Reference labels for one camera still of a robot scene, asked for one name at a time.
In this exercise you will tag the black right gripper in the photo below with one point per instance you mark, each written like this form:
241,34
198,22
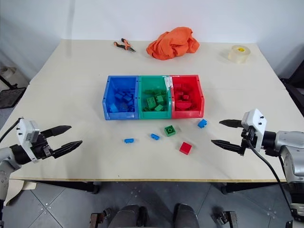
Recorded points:
248,139

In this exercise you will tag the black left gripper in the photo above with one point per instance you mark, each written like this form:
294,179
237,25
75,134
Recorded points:
42,149

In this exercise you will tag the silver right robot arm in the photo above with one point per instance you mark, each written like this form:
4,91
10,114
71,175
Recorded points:
288,142

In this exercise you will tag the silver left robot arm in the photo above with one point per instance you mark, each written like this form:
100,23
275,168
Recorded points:
14,155

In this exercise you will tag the chunky blue toy block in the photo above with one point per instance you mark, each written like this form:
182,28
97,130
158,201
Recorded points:
202,123

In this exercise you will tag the square red toy block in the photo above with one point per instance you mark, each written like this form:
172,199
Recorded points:
185,148

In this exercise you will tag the red plastic bin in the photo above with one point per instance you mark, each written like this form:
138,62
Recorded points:
187,114

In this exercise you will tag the black table leg bar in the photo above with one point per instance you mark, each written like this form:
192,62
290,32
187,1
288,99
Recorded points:
66,186
254,187

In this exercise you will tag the blue plastic bin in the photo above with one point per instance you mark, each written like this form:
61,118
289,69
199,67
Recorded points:
111,116

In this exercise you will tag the red half-round toy block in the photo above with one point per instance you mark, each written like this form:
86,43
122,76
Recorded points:
182,106

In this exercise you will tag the small red toy block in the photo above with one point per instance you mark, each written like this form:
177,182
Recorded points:
184,97

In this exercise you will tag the square green toy block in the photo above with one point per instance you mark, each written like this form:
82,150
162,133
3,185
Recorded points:
170,131

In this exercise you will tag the flat blue toy block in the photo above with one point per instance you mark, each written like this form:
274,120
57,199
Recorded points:
129,141

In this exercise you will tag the black stool with mesh base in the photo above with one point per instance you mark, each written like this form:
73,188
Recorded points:
10,96

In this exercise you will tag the small blue toy block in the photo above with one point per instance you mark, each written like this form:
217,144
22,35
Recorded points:
154,136

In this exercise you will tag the green plastic bin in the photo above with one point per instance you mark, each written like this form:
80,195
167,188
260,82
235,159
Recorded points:
154,115

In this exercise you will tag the clear tape roll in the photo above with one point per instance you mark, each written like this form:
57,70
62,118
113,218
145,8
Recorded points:
238,55

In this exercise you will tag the white paper label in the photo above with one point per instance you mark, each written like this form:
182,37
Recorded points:
167,83

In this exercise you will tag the large green toy block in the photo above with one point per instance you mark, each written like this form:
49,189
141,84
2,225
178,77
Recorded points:
151,103

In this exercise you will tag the dark rounded shape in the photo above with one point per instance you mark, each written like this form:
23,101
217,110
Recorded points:
129,217
186,216

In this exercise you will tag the crumpled orange cloth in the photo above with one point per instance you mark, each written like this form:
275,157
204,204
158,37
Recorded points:
171,46

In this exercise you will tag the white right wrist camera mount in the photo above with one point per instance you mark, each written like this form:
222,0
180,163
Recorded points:
255,120

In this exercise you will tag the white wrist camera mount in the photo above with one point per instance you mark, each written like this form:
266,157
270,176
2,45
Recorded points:
255,120
25,133

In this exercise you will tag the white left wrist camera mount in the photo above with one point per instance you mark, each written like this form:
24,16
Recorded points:
25,133

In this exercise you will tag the rusty metal foot bracket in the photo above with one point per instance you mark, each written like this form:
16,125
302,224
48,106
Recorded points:
225,218
99,217

